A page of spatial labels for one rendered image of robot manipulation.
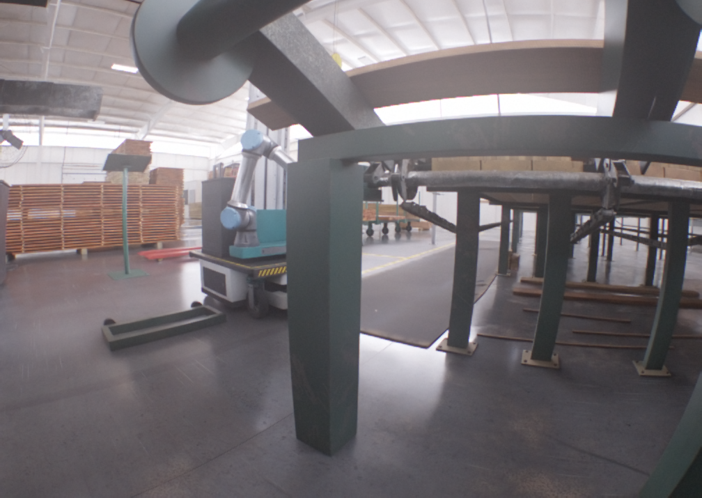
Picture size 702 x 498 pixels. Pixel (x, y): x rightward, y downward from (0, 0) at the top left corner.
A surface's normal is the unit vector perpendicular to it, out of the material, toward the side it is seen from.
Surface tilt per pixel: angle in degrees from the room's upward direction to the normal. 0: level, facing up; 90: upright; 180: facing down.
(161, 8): 90
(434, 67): 158
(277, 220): 90
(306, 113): 90
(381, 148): 90
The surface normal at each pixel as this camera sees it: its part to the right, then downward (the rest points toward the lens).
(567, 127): -0.56, 0.06
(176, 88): 0.83, 0.06
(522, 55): -0.22, 0.95
